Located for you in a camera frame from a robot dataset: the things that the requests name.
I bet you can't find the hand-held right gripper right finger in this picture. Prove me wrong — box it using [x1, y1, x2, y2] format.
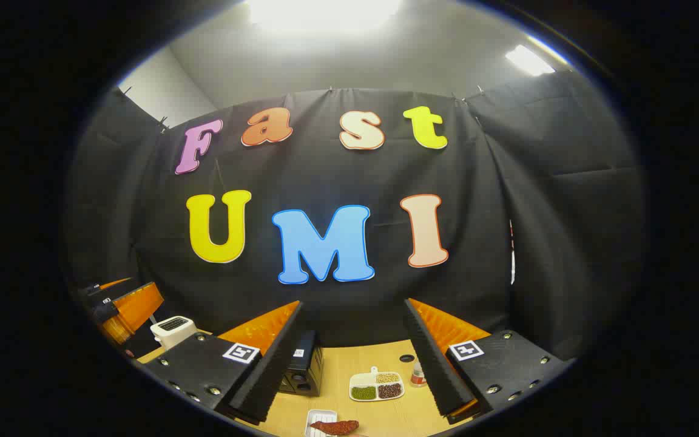
[403, 297, 569, 425]

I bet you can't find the black electric oven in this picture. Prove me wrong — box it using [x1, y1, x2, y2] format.
[277, 330, 325, 398]

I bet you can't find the small ceiling light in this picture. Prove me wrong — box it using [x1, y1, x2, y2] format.
[505, 44, 556, 76]

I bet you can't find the white divided dish of beans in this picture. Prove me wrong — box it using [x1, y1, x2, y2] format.
[349, 366, 405, 402]

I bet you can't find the white toaster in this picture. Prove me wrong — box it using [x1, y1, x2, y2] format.
[150, 316, 198, 350]

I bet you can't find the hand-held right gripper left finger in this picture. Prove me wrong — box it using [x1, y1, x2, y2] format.
[143, 300, 303, 425]

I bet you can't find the white ribbed tray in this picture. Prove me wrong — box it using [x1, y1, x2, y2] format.
[305, 409, 338, 437]

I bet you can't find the red sausage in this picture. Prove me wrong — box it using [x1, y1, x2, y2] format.
[309, 419, 360, 436]

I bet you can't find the black backdrop cloth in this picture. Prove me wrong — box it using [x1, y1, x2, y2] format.
[64, 72, 644, 365]

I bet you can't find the large ceiling light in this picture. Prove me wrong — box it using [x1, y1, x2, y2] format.
[246, 0, 402, 31]

